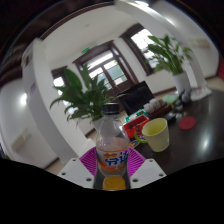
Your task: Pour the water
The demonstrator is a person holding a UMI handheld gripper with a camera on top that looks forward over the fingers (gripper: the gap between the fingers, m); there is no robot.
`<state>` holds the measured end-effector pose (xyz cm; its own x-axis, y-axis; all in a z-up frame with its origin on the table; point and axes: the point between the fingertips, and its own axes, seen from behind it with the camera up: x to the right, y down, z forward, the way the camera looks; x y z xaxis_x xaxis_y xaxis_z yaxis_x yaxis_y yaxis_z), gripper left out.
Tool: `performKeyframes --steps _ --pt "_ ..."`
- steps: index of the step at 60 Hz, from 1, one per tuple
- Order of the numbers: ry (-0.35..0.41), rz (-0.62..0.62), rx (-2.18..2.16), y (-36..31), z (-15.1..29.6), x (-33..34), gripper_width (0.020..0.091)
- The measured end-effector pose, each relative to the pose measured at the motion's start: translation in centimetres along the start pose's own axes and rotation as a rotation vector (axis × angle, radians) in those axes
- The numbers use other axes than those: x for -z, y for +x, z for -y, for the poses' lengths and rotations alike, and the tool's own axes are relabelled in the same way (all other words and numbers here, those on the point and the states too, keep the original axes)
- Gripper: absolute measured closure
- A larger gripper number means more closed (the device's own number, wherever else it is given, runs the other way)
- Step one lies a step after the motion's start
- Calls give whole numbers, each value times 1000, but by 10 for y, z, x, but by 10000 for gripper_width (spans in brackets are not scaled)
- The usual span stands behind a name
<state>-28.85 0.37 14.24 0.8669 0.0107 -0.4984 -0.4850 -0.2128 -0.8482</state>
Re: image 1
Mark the potted plant white pot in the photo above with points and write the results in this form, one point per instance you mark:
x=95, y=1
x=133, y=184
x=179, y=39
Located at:
x=181, y=81
x=83, y=100

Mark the red carpeted staircase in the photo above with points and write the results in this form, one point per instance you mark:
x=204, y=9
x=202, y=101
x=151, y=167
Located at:
x=221, y=71

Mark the green box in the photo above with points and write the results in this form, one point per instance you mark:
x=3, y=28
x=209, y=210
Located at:
x=136, y=115

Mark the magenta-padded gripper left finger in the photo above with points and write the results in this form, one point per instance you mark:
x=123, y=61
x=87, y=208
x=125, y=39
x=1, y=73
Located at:
x=78, y=171

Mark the dark wooden double door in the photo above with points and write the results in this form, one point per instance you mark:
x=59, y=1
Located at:
x=110, y=70

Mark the red box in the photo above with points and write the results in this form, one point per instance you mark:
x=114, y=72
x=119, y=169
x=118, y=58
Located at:
x=133, y=128

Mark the green paper sheet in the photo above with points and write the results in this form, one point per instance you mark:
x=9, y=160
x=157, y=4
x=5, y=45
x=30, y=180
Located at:
x=170, y=99

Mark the green exit sign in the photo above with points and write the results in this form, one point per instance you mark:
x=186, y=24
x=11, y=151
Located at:
x=85, y=50

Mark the grey round object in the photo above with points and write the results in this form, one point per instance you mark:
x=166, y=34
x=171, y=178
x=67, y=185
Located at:
x=185, y=96

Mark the black chair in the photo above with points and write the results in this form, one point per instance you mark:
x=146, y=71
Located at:
x=136, y=98

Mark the pale yellow cup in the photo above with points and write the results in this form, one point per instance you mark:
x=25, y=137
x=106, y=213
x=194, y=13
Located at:
x=160, y=140

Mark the orange drink bottle black cap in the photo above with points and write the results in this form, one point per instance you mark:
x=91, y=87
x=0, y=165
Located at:
x=111, y=146

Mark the dark wooden framed window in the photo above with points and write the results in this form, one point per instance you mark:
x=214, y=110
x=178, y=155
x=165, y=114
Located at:
x=140, y=38
x=59, y=81

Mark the flat round red coaster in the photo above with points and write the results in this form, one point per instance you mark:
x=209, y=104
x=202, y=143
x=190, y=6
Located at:
x=187, y=123

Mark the tray of white cups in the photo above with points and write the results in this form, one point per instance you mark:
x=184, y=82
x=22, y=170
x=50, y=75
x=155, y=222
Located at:
x=156, y=106

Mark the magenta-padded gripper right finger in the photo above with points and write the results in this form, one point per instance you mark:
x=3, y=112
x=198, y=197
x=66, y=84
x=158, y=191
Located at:
x=145, y=171

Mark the white wall radiator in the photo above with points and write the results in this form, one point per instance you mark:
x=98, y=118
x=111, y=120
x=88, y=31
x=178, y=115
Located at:
x=21, y=141

